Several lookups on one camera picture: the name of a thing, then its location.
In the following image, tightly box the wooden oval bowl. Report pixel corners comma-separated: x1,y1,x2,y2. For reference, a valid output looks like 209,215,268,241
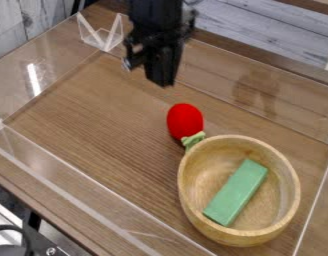
177,135,301,247

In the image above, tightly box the green rectangular block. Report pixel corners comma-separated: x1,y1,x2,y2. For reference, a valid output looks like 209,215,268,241
203,159,268,227

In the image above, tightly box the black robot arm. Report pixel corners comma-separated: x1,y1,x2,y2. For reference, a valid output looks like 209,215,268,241
122,0,203,87

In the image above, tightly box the red plush strawberry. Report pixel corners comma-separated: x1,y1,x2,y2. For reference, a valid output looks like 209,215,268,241
166,103,205,151

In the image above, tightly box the clear acrylic corner bracket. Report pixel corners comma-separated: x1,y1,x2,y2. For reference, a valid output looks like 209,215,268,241
76,13,124,52

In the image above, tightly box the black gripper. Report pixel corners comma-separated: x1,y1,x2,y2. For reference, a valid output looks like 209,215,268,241
122,8,196,87

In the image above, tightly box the black metal table mount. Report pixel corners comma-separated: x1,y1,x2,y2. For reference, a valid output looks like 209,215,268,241
22,211,69,256

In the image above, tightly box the black cable lower left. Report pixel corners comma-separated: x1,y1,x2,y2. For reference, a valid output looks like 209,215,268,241
0,224,34,256

